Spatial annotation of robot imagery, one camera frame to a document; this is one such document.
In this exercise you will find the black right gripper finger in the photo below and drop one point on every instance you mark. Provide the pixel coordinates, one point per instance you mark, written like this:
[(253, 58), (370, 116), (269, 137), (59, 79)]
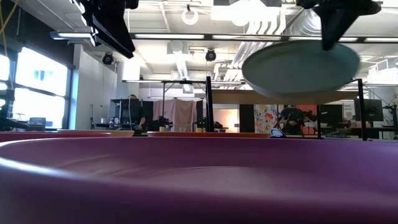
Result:
[(339, 21), (326, 25)]

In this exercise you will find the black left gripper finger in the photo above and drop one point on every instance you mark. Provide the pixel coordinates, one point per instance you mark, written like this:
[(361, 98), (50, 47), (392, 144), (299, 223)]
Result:
[(102, 31), (121, 31)]

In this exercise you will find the sage green plate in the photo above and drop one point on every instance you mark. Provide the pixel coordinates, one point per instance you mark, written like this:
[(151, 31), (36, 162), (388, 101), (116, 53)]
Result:
[(295, 71)]

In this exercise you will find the magenta pink plate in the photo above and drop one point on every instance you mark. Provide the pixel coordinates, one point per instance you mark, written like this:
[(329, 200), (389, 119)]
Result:
[(46, 136)]

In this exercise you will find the black monitor on arm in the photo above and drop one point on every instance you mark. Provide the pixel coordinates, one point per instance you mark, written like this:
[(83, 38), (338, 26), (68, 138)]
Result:
[(371, 112)]

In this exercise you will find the wooden shelf with black legs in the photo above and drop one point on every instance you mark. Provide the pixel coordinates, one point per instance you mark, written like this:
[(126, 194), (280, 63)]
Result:
[(233, 97)]

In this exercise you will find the black ceiling spotlight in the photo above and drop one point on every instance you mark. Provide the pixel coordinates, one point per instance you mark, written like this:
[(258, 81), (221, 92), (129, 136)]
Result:
[(210, 55), (108, 58)]

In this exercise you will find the black bar with light strips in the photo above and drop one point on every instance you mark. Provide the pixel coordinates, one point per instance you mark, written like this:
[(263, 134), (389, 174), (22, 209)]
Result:
[(168, 36)]

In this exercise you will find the person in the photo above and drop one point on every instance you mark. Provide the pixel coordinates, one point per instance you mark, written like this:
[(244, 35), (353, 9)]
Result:
[(292, 119), (133, 96)]

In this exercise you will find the large bright window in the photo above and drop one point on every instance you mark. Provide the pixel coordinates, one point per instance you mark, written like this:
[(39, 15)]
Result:
[(40, 77)]

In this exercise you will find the black computer monitor back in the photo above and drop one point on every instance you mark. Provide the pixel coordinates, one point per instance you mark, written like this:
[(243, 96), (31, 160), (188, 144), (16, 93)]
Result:
[(124, 112)]

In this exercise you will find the orange curtain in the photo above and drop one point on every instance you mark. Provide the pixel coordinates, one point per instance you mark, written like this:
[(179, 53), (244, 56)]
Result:
[(312, 109)]

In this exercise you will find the beige curtain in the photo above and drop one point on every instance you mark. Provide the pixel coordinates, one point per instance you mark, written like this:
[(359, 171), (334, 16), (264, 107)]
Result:
[(180, 112)]

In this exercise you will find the dark laptop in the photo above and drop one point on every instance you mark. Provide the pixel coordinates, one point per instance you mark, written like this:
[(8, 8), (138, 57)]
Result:
[(37, 123)]

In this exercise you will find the colourful floral panel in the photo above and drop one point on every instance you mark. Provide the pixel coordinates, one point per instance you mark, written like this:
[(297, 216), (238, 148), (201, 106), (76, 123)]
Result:
[(264, 119)]

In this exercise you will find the blue white rounded object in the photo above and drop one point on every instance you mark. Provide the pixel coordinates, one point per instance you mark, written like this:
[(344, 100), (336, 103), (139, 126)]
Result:
[(276, 133)]

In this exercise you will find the black panel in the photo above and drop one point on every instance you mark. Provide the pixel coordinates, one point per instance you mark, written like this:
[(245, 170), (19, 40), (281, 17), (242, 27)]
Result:
[(246, 118)]

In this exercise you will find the purple plate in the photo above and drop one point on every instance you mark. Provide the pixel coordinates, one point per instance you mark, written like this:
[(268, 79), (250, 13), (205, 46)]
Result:
[(199, 186)]

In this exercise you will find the silver ventilation duct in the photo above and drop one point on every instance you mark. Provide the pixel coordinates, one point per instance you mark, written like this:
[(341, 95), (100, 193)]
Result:
[(303, 25)]

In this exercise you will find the black metal rack frame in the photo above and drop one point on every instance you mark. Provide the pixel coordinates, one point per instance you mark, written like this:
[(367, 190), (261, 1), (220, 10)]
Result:
[(149, 81)]

